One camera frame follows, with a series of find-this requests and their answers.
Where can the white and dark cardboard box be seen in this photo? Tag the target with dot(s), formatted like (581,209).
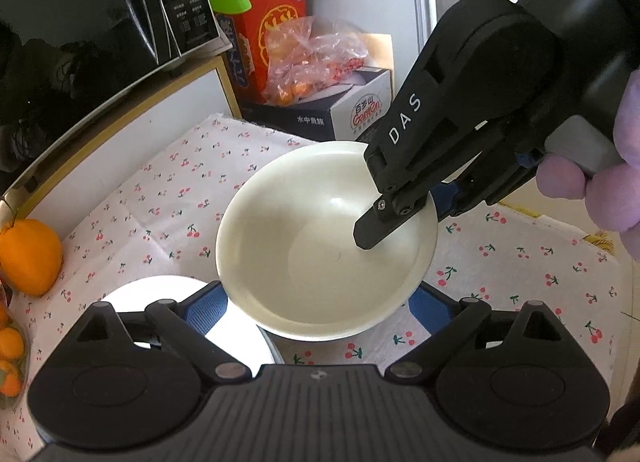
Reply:
(350,112)

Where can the small cream bowl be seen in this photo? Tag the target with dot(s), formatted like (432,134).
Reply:
(300,252)

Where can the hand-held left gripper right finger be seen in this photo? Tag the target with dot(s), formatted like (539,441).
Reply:
(432,309)

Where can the cherry print tablecloth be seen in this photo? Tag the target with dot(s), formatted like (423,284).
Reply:
(165,202)

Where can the white bowl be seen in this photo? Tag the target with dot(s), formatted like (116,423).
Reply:
(240,337)

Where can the glass jar with tangerines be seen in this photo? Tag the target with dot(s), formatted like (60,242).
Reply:
(10,347)

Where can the white refrigerator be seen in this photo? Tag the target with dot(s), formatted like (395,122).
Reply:
(410,2)

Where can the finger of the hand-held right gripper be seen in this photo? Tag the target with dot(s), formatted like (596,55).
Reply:
(385,224)
(447,199)

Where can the person's right hand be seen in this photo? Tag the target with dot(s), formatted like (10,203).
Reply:
(612,197)

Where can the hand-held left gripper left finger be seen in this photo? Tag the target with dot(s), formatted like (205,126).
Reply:
(205,309)

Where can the red gift box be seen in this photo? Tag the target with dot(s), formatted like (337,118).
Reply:
(275,2)

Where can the large orange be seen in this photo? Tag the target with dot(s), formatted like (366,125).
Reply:
(30,259)

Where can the plastic bag of fruit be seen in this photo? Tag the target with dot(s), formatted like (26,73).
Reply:
(310,57)

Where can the black microwave oven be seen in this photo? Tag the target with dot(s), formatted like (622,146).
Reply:
(75,27)

